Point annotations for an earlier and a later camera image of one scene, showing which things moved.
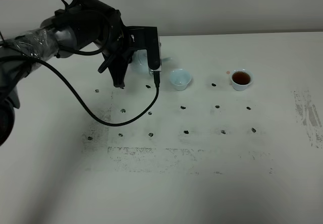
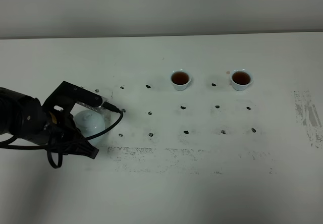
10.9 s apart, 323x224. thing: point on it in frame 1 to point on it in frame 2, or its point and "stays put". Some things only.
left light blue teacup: (180, 77) stays put
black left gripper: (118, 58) to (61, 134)
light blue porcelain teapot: (140, 65) to (89, 123)
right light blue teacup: (240, 78) stays put
